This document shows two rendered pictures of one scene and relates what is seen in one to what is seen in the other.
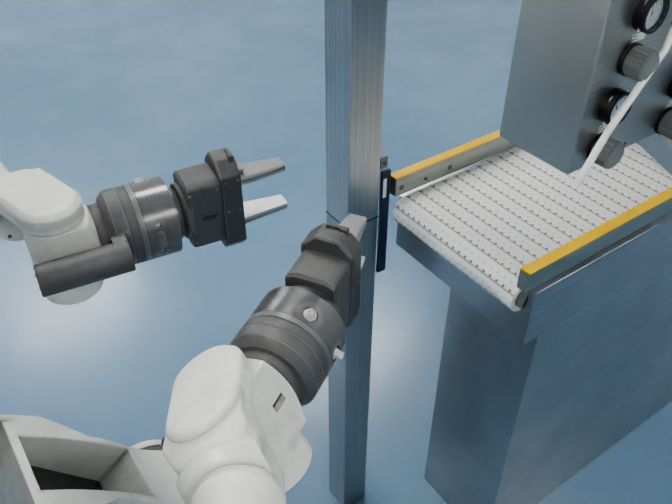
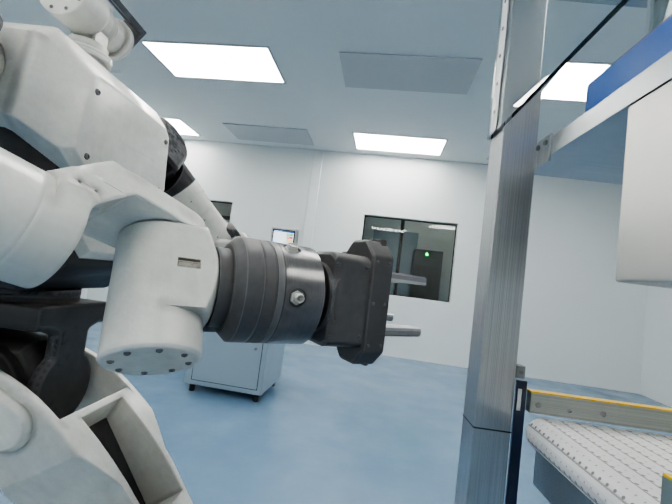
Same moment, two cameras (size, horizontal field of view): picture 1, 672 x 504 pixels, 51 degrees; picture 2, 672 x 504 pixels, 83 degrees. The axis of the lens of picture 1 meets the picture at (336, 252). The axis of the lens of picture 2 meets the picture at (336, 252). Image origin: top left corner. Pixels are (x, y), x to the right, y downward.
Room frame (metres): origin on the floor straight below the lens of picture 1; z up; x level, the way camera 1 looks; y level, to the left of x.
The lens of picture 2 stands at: (0.21, -0.21, 1.01)
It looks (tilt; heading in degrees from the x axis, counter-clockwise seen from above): 4 degrees up; 38
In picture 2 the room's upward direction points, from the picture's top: 7 degrees clockwise
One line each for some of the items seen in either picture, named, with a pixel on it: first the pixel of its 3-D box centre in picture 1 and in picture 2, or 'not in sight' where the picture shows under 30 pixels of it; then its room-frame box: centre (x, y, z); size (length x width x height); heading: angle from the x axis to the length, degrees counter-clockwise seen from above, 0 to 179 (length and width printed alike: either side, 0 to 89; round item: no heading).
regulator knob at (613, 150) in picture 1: (607, 147); not in sight; (0.65, -0.29, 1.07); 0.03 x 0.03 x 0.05; 35
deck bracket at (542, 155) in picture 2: not in sight; (541, 152); (0.88, -0.08, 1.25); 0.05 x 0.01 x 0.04; 35
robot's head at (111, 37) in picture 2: not in sight; (88, 24); (0.38, 0.42, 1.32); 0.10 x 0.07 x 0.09; 35
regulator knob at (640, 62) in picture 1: (641, 58); not in sight; (0.66, -0.30, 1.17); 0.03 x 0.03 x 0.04; 35
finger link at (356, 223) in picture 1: (347, 231); (399, 274); (0.57, -0.01, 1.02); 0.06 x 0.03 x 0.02; 157
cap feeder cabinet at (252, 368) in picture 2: not in sight; (240, 341); (2.33, 2.34, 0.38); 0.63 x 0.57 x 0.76; 121
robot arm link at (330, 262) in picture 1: (313, 310); (321, 296); (0.49, 0.02, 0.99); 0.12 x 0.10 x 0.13; 157
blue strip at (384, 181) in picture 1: (383, 223); (516, 443); (0.90, -0.08, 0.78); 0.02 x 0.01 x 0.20; 125
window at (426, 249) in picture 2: not in sight; (405, 257); (5.25, 2.43, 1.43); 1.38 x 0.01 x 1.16; 121
